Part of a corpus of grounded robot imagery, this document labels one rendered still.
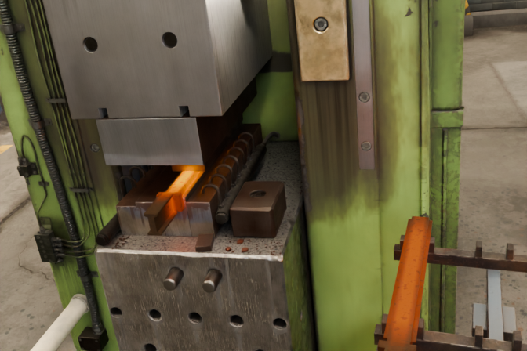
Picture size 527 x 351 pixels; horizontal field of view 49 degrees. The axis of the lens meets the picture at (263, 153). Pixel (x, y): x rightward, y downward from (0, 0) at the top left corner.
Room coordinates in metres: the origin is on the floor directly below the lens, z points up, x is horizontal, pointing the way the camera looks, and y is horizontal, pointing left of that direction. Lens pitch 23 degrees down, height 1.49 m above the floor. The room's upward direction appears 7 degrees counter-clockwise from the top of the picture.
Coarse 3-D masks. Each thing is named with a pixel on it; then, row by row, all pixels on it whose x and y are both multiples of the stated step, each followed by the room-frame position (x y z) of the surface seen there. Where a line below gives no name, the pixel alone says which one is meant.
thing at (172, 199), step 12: (180, 180) 1.06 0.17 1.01; (192, 180) 1.07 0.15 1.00; (168, 192) 1.00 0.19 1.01; (180, 192) 1.01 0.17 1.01; (156, 204) 0.94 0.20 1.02; (168, 204) 0.97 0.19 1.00; (180, 204) 0.98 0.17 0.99; (156, 216) 0.92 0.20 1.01; (168, 216) 0.96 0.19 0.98; (156, 228) 0.91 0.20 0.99
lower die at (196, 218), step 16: (240, 128) 1.36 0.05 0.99; (256, 128) 1.35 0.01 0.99; (240, 144) 1.26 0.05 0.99; (256, 144) 1.33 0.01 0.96; (240, 160) 1.19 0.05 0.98; (160, 176) 1.13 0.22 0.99; (176, 176) 1.10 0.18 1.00; (208, 176) 1.10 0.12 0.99; (224, 176) 1.09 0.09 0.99; (144, 192) 1.06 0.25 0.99; (192, 192) 1.03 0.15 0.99; (208, 192) 1.03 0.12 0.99; (224, 192) 1.07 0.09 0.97; (128, 208) 1.03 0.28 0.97; (144, 208) 1.02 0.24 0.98; (192, 208) 0.99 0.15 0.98; (208, 208) 0.98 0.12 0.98; (128, 224) 1.03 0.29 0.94; (144, 224) 1.02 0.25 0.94; (176, 224) 1.00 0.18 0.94; (192, 224) 0.99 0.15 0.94; (208, 224) 0.98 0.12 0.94
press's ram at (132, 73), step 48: (48, 0) 1.05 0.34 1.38; (96, 0) 1.02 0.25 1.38; (144, 0) 1.00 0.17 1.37; (192, 0) 0.97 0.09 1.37; (240, 0) 1.16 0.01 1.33; (96, 48) 1.03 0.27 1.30; (144, 48) 1.00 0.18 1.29; (192, 48) 0.98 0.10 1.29; (240, 48) 1.12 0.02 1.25; (96, 96) 1.03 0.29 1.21; (144, 96) 1.01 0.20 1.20; (192, 96) 0.98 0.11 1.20
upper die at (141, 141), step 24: (240, 96) 1.25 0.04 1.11; (96, 120) 1.03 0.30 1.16; (120, 120) 1.02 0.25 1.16; (144, 120) 1.01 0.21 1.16; (168, 120) 1.00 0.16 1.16; (192, 120) 0.98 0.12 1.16; (216, 120) 1.08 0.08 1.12; (120, 144) 1.02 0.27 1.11; (144, 144) 1.01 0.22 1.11; (168, 144) 1.00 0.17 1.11; (192, 144) 0.99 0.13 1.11; (216, 144) 1.06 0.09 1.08
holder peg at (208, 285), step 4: (212, 272) 0.91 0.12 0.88; (216, 272) 0.91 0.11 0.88; (208, 276) 0.90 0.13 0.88; (212, 276) 0.90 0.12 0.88; (216, 276) 0.90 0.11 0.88; (220, 276) 0.91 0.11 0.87; (204, 280) 0.89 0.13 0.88; (208, 280) 0.89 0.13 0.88; (212, 280) 0.89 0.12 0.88; (216, 280) 0.89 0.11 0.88; (204, 284) 0.88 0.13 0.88; (208, 284) 0.88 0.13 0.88; (212, 284) 0.88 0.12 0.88; (216, 284) 0.89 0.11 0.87; (204, 288) 0.88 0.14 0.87; (208, 288) 0.88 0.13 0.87; (212, 288) 0.88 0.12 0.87; (208, 292) 0.88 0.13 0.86; (212, 292) 0.88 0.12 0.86
